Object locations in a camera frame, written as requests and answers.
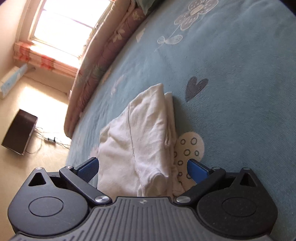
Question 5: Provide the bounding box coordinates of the black wall television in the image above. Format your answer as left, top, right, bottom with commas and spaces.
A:
1, 109, 38, 156

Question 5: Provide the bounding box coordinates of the green pillow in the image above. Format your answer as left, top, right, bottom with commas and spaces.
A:
136, 0, 163, 15

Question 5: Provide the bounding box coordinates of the white wall air conditioner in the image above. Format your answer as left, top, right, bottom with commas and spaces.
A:
0, 64, 36, 100

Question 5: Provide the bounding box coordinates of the pink curtain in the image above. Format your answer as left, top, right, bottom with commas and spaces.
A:
13, 41, 79, 79

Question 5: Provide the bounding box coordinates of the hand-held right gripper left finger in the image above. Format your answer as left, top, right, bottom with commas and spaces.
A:
23, 157, 112, 206

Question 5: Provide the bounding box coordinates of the white printed long-sleeve shirt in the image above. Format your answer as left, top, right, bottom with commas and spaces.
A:
97, 83, 186, 198

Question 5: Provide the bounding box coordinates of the pink floral folded quilt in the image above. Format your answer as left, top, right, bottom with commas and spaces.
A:
63, 0, 149, 139

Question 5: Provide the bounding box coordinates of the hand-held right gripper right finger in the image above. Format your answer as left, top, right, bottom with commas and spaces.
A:
174, 159, 262, 206

